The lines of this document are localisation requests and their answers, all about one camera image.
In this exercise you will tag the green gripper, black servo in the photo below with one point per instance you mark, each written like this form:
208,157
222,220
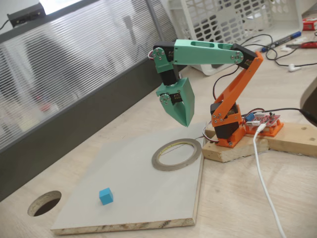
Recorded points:
179,95

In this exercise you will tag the light wooden block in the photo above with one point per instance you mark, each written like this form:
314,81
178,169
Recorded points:
237,150

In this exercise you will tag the small blue cube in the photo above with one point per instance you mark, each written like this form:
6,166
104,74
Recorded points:
106,196

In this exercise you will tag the grey-faced particle board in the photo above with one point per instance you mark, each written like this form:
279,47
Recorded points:
136,198

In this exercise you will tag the red and white box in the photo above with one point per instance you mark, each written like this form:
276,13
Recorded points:
310,24

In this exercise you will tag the small white plastic piece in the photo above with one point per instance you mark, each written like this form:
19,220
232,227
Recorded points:
286,48

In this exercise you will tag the blue-capped marker pen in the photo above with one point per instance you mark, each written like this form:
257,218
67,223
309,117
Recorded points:
282,41

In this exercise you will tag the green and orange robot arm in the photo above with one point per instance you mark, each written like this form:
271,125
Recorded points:
203,53

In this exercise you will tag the red controller circuit board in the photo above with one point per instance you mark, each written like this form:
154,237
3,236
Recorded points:
266,120

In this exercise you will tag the white earbud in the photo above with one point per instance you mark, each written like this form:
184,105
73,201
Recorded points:
293,67

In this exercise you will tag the long wooden plank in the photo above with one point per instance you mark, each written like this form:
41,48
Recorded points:
292,140

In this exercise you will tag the black electronic box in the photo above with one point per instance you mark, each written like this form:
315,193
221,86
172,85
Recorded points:
26,15

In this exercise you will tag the white plastic lattice basket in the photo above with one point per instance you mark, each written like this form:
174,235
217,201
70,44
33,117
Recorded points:
223,24

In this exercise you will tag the frosted desk partition panel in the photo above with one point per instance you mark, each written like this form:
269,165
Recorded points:
74,62

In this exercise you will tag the metal pole with flange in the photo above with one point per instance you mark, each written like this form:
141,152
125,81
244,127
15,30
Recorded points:
153,19

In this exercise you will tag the dark curved object, beige rim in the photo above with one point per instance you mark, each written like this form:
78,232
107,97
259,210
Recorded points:
310,99

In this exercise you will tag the orange printed board mount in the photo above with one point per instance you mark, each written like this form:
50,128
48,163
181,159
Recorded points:
276,130

